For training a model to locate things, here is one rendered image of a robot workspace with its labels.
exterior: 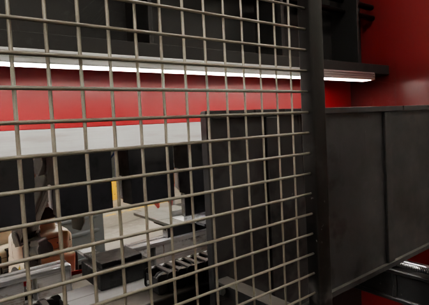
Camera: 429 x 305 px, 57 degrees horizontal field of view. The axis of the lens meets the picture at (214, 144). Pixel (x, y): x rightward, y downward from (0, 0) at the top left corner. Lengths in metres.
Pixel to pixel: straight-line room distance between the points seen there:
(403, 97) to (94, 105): 1.21
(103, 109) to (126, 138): 0.10
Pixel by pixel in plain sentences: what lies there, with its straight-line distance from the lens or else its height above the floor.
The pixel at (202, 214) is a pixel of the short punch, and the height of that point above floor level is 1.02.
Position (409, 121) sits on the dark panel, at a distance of 1.29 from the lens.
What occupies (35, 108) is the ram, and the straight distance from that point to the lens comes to 1.07.
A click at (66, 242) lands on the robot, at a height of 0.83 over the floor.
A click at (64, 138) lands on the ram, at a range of 1.08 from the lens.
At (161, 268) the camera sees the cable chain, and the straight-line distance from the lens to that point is 0.83.
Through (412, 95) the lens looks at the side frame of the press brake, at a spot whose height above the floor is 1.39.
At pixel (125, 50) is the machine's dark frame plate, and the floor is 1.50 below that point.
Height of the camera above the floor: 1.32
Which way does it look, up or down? 3 degrees down
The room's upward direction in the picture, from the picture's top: 3 degrees counter-clockwise
